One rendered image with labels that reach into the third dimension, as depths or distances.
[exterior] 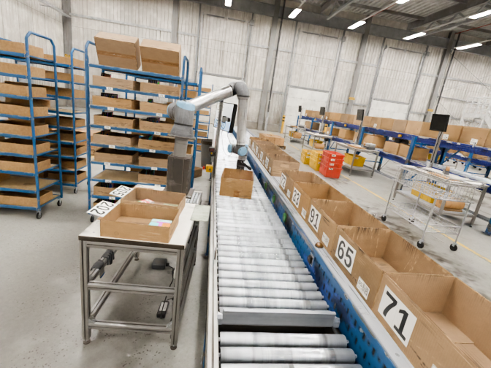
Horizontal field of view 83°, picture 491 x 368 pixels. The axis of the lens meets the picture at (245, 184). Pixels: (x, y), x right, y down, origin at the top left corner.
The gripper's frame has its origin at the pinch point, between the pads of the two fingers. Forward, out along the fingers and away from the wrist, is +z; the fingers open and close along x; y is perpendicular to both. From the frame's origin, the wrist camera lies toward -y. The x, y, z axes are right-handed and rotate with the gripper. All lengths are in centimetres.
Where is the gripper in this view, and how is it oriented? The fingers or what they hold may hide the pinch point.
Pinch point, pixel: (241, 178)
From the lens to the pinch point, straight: 293.9
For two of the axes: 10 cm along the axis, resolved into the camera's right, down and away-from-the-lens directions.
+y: -9.9, -1.0, -1.4
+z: -1.3, 9.5, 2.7
